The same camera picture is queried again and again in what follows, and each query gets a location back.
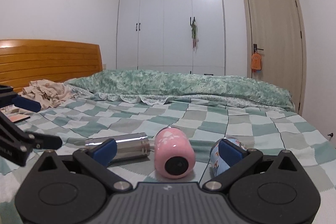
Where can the white wardrobe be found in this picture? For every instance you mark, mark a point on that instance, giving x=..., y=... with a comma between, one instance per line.
x=156, y=35

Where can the blue cartoon cup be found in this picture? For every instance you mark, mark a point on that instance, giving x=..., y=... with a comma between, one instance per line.
x=225, y=153

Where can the black door handle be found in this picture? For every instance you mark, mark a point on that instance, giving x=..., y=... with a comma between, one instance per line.
x=256, y=48

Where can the pink cup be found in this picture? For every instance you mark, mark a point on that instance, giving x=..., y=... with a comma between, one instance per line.
x=174, y=156

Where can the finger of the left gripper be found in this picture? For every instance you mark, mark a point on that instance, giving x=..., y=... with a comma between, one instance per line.
x=27, y=104
x=44, y=141

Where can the orange hanging pouch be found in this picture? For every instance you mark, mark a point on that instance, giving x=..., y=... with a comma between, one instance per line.
x=256, y=62

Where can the green floral quilt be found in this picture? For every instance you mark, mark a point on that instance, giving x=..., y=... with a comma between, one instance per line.
x=159, y=88

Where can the wooden headboard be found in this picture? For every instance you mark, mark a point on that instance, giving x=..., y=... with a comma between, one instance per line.
x=26, y=60

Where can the green hanging ornament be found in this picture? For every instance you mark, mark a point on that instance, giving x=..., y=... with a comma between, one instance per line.
x=194, y=33

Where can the beige crumpled clothes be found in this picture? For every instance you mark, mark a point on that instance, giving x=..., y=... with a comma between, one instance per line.
x=47, y=93

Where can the stainless steel cup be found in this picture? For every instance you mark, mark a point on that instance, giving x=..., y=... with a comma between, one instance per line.
x=129, y=146

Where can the checkered green bed sheet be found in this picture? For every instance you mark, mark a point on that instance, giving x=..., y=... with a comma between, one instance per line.
x=269, y=129

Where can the beige wooden door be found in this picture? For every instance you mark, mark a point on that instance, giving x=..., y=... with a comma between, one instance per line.
x=277, y=27

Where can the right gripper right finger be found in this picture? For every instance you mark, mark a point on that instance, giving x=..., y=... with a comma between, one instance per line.
x=251, y=159

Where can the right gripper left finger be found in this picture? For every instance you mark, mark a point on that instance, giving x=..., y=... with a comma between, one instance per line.
x=95, y=161

